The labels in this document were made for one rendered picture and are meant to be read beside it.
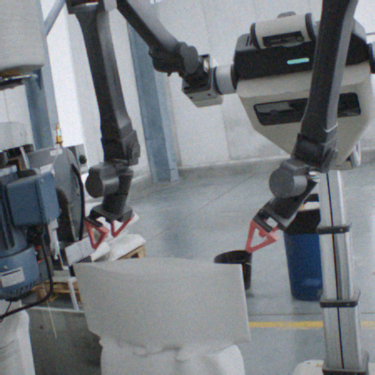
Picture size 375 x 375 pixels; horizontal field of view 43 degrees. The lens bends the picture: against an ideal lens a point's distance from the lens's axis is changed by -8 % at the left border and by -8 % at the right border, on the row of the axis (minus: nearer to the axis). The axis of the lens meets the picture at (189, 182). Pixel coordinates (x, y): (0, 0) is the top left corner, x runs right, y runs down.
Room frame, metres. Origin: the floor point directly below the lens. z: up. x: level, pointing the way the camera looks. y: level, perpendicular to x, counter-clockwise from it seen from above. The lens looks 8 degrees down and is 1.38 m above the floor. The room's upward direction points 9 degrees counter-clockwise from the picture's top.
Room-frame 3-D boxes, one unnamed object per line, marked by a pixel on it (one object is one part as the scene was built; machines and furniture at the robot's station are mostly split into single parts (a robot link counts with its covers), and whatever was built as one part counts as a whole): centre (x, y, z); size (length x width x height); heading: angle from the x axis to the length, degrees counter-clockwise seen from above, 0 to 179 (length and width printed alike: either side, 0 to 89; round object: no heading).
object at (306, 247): (3.29, -0.77, 0.32); 0.51 x 0.48 x 0.65; 154
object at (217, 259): (3.65, -0.23, 0.13); 0.30 x 0.30 x 0.26
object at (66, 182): (1.40, 0.49, 1.21); 0.30 x 0.25 x 0.30; 64
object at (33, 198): (0.94, 0.30, 1.25); 0.10 x 0.08 x 0.12; 179
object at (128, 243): (4.68, 0.82, 0.20); 0.67 x 0.43 x 0.15; 154
